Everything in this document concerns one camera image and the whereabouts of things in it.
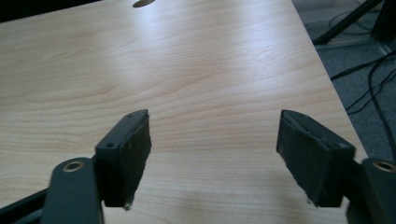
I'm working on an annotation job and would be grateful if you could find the black stand leg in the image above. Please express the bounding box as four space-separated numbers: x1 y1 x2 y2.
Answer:
312 0 385 46

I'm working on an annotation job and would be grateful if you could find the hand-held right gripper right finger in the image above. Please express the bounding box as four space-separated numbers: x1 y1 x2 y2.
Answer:
276 108 357 209

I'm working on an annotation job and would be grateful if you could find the grey metal floor rail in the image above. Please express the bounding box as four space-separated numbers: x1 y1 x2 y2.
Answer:
314 37 394 56

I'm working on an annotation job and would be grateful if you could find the thick black cable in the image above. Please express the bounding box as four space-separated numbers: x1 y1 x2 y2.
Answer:
329 49 396 81

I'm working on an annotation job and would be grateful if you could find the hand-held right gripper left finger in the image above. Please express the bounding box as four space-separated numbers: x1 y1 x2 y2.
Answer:
94 108 153 211

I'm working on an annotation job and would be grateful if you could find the small dark oval object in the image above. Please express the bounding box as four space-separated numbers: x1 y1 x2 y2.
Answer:
132 0 156 8

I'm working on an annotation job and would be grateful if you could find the thin black cable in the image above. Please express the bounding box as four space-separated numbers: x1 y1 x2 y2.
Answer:
367 57 396 157
345 68 396 116

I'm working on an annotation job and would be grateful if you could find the black stand base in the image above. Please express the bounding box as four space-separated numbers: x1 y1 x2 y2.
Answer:
371 0 396 43

